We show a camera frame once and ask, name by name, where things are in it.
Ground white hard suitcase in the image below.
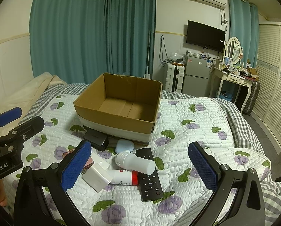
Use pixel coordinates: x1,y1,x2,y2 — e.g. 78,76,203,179
164,62,185,92

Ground white bottle with red cap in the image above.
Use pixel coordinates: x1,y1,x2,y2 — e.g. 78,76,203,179
106,169,139,186

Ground beige blanket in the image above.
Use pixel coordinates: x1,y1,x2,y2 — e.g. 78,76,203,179
0,73,68,137

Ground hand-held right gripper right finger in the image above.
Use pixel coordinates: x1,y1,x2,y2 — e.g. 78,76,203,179
188,142,266,226

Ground white pole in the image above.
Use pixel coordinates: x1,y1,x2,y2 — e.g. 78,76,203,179
144,29,152,79

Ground white louvered wardrobe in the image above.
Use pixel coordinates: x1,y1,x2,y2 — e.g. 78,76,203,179
251,21,281,156

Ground white floral quilt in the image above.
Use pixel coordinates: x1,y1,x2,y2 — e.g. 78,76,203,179
4,94,271,226

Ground grey small fridge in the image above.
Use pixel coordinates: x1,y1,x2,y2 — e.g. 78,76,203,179
181,54,213,97

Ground black remote control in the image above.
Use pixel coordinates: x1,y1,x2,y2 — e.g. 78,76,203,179
135,148,164,202

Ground small black box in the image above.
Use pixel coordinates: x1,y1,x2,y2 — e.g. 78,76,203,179
83,128,109,151

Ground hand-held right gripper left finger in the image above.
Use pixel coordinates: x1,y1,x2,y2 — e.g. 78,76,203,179
14,140,92,226

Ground pink patterned pouch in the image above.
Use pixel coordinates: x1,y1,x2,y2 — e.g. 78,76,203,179
62,149,94,173

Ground clear plastic bag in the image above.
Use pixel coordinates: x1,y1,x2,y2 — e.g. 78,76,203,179
167,52,184,64

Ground white charger cube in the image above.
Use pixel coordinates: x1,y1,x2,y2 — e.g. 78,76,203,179
82,161,113,193

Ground dark suitcase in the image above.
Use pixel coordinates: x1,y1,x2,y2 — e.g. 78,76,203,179
243,80,261,116

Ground black wall television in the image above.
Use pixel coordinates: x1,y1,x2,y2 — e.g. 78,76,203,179
186,20,226,52

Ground light blue earbuds case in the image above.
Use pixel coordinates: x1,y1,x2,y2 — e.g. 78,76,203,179
115,139,134,154

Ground blue basket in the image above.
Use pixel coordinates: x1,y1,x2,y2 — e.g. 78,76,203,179
219,91,234,102

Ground hanging wall cables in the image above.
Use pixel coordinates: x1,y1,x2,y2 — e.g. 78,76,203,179
160,35,171,66

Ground grey checkered bed sheet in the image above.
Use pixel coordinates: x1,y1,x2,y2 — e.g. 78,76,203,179
28,83,281,226

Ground white cylindrical bottle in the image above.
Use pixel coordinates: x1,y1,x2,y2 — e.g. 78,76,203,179
114,150,156,175

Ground white vanity table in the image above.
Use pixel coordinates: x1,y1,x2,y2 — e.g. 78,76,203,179
212,66,255,115

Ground narrow teal curtain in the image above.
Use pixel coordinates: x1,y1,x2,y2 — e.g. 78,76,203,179
227,0,260,69

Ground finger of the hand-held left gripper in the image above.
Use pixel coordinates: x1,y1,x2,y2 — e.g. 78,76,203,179
0,116,45,154
0,107,22,134

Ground oval vanity mirror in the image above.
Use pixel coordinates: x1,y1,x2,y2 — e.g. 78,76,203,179
225,37,242,65

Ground wide teal curtain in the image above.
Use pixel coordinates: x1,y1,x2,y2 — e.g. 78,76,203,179
28,0,108,85

